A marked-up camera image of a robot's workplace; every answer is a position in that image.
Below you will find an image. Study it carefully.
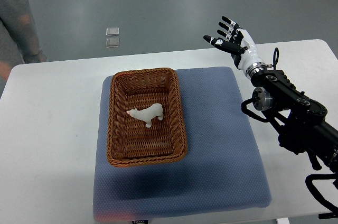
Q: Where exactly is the blue textured mat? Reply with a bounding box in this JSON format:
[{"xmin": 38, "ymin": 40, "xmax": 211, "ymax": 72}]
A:
[{"xmin": 93, "ymin": 67, "xmax": 271, "ymax": 222}]

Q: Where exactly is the upper metal floor plate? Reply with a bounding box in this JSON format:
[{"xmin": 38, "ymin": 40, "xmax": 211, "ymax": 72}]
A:
[{"xmin": 106, "ymin": 27, "xmax": 119, "ymax": 36}]

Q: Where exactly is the white bear figurine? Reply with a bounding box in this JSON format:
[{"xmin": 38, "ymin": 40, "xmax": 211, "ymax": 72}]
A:
[{"xmin": 126, "ymin": 103, "xmax": 164, "ymax": 128}]

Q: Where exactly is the person in grey shorts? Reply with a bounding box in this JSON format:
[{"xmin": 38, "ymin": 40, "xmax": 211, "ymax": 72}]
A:
[{"xmin": 0, "ymin": 0, "xmax": 48, "ymax": 82}]

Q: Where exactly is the black table control box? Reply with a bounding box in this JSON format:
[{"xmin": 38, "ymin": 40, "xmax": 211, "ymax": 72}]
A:
[{"xmin": 318, "ymin": 212, "xmax": 338, "ymax": 220}]

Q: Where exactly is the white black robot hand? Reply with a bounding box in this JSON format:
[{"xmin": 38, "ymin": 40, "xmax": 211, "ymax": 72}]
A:
[{"xmin": 203, "ymin": 16, "xmax": 266, "ymax": 77}]

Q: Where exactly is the brown wicker basket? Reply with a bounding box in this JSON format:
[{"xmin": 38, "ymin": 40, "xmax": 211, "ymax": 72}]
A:
[{"xmin": 107, "ymin": 68, "xmax": 188, "ymax": 167}]

